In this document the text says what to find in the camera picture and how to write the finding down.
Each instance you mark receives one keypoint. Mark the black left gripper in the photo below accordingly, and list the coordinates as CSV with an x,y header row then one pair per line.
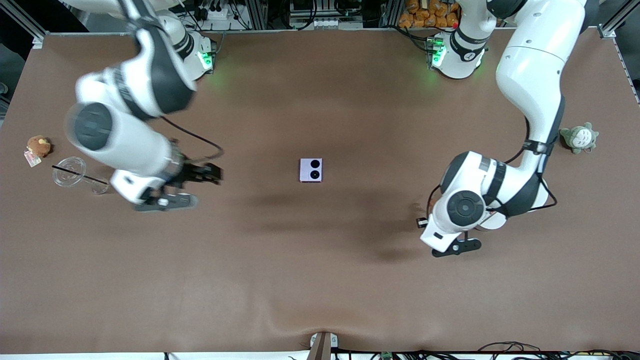
x,y
422,226

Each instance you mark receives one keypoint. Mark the white narrow socket strip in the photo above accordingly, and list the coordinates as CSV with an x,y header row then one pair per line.
x,y
325,23

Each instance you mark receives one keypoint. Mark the white pink paper tag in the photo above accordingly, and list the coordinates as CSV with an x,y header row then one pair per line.
x,y
32,159

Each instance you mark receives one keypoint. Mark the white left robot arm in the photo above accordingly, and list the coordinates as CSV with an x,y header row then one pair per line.
x,y
530,65

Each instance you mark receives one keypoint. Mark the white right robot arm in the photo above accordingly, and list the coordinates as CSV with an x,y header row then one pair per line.
x,y
125,140

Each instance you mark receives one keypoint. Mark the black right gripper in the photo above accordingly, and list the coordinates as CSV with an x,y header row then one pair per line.
x,y
193,173

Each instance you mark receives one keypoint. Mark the orange plush pile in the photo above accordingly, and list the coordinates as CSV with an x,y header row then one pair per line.
x,y
430,12

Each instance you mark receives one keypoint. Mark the black straw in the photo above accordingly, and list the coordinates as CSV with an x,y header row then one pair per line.
x,y
87,177

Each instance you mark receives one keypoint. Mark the small green circuit board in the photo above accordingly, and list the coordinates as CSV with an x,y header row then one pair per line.
x,y
386,356

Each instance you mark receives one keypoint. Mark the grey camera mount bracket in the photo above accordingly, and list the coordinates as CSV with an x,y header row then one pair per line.
x,y
323,345

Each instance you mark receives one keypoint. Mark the large clear glass cup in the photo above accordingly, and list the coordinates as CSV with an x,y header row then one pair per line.
x,y
69,172

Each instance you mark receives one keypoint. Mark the grey totoro plush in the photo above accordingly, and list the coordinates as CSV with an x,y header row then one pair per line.
x,y
579,139

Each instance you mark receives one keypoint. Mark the white box two black circles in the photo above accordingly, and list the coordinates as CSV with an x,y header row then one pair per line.
x,y
311,170

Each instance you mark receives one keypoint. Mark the brown plush toy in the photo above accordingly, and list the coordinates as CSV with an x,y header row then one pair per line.
x,y
38,145

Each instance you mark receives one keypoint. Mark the aluminium frame post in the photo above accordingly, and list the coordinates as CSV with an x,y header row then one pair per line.
x,y
615,22
25,22

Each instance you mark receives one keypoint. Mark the white power strip with plugs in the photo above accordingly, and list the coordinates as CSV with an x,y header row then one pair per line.
x,y
215,11

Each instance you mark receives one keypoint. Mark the small clear glass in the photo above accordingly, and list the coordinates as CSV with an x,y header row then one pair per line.
x,y
100,187

